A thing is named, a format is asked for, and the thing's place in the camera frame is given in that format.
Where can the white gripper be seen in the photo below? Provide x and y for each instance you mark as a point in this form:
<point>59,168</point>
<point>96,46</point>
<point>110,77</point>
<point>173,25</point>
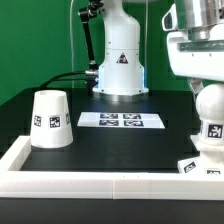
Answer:
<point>195,40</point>

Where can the white lamp bulb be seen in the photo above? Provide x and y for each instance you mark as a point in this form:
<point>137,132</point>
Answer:
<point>210,108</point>

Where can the white lamp base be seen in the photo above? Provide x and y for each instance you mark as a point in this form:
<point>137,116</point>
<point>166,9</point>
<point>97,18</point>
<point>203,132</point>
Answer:
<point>210,160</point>

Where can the white lamp shade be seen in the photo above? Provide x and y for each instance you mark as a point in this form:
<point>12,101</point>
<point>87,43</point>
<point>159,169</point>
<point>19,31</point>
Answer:
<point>50,124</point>

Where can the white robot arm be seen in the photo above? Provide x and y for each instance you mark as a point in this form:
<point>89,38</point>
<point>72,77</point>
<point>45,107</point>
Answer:
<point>120,76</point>

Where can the white marker plate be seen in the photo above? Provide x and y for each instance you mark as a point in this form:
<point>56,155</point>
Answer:
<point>120,120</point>

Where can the white U-shaped fence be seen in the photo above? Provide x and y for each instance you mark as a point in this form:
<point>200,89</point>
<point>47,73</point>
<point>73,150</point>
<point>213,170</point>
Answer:
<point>16,183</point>

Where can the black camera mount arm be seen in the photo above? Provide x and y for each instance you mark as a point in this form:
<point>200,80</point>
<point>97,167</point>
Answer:
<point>85,14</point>

